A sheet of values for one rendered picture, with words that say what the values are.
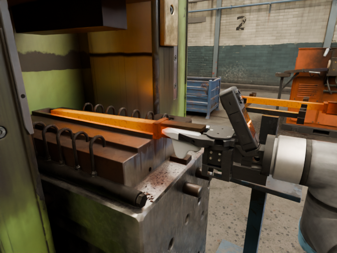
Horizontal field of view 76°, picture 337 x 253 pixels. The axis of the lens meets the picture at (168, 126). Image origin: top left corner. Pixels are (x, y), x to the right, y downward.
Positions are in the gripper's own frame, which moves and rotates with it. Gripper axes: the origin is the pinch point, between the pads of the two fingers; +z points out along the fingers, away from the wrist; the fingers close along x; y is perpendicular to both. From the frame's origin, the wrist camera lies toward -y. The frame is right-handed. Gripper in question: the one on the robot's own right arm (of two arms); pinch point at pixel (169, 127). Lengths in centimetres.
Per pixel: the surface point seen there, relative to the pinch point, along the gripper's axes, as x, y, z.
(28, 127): -19.2, -3.1, 16.3
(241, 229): 93, 101, -7
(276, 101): 54, 3, -18
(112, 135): -5.0, 2.2, 11.4
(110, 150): -9.6, 3.2, 8.1
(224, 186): 138, 101, 16
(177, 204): -2.7, 16.3, -3.3
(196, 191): 0.0, 13.6, -6.6
